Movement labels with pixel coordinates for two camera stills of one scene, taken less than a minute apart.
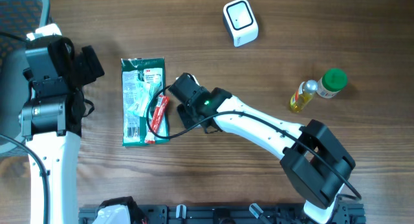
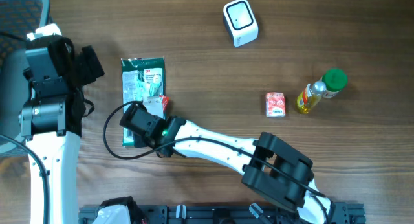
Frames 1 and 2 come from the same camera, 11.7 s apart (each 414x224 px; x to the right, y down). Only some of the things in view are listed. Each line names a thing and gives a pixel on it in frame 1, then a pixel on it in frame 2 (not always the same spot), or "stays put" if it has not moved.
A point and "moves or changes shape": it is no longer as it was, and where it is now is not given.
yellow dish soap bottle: x=303 y=95 moves or changes shape
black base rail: x=235 y=214 stays put
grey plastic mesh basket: x=22 y=13 stays put
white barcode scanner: x=239 y=20 stays put
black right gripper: x=188 y=122 -> x=140 y=142
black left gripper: x=87 y=65 stays put
